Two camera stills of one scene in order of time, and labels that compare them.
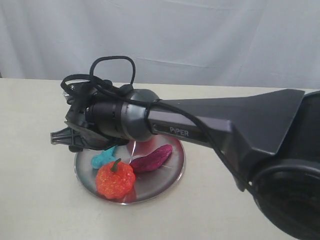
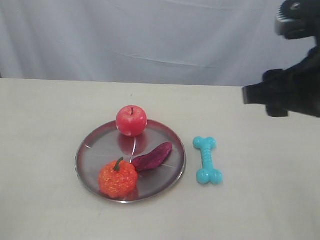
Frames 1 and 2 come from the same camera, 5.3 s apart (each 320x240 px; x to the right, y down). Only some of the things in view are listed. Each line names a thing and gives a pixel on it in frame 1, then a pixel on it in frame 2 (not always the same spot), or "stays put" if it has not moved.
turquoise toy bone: (106, 156) → (207, 174)
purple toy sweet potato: (153, 161) stays put
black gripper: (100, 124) → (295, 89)
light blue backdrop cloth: (247, 43) stays put
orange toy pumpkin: (115, 180) stays put
